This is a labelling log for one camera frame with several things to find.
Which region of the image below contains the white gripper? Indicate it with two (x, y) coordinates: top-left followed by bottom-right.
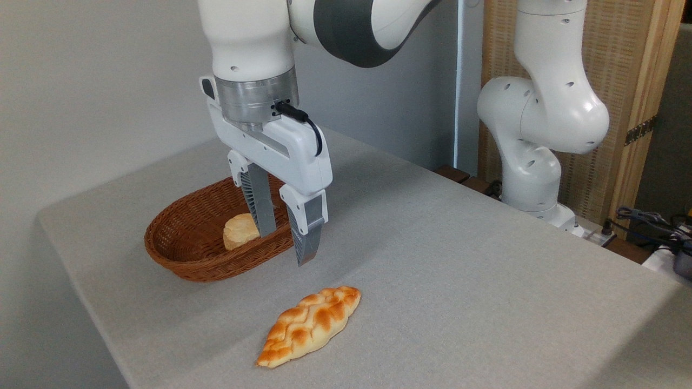
(199, 76), (334, 268)

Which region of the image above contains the braided golden bread loaf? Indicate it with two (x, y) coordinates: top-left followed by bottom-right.
(256, 286), (362, 369)

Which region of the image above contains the pale round bread roll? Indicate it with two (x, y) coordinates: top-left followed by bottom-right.
(223, 213), (261, 251)

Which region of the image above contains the brown wicker basket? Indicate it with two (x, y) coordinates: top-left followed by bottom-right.
(144, 174), (295, 283)

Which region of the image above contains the grey tablecloth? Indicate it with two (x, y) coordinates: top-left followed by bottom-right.
(37, 127), (692, 389)

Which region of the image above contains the brass screen hinge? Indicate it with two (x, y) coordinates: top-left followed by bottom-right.
(624, 115), (657, 146)

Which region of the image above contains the white box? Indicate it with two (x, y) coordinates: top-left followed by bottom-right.
(642, 246), (692, 287)

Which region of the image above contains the woven bamboo folding screen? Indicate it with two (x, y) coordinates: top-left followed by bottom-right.
(478, 0), (686, 241)

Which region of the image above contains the dark grey device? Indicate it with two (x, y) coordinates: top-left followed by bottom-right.
(673, 240), (692, 281)

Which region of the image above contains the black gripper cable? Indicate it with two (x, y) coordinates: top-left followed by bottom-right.
(276, 101), (323, 157)

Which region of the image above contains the white vertical post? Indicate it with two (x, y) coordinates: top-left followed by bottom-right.
(456, 0), (484, 176)

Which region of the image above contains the black cable bundle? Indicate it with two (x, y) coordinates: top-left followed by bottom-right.
(602, 205), (692, 254)

